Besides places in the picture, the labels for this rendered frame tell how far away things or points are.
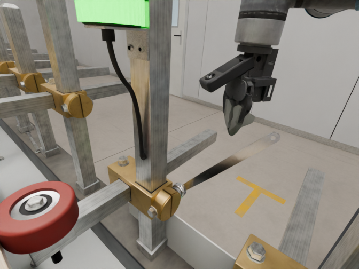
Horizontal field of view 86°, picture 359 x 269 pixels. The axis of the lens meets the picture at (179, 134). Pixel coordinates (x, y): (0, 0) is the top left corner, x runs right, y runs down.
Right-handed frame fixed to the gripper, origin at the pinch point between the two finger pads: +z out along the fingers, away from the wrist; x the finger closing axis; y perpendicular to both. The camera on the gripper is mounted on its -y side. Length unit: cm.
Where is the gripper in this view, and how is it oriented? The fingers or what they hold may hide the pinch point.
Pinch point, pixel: (229, 131)
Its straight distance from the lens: 51.2
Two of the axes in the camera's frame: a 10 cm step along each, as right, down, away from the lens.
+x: -3.7, -4.5, 8.1
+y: 9.3, -1.2, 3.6
